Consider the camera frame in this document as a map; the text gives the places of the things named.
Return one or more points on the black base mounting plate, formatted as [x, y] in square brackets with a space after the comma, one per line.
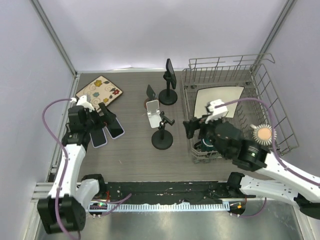
[169, 192]

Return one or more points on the white square plate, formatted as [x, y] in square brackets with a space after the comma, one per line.
[224, 93]

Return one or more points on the black phone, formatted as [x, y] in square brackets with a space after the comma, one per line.
[171, 73]

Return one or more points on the wooden-base grey phone stand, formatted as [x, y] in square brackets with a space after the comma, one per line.
[151, 95]

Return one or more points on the grey wire dish rack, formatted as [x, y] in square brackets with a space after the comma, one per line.
[248, 71]

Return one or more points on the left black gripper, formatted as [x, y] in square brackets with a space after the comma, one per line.
[101, 121]

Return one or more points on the ribbed cup with peach inside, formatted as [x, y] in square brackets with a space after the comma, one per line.
[263, 134]

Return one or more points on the purple-cased phone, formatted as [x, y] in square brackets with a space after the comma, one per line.
[115, 129]
[98, 138]

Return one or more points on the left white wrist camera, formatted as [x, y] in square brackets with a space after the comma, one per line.
[84, 101]

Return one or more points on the dark green mug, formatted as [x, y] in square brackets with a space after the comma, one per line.
[204, 145]

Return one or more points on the floral square trivet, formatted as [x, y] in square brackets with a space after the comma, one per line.
[100, 90]

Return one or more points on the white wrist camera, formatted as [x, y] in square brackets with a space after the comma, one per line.
[84, 101]
[215, 110]

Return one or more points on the black round-base stand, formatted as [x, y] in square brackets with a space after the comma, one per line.
[163, 139]

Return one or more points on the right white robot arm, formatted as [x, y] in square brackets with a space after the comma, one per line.
[286, 183]

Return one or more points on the white slotted cable duct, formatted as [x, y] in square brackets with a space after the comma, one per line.
[182, 207]

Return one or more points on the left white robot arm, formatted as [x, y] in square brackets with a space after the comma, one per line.
[64, 208]

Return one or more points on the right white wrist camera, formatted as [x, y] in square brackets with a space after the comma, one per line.
[215, 110]

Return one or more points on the white folding phone stand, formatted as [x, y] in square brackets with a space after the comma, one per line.
[153, 113]

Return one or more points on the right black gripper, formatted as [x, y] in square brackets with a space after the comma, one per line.
[191, 125]

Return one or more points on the tall black phone stand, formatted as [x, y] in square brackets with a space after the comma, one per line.
[168, 96]

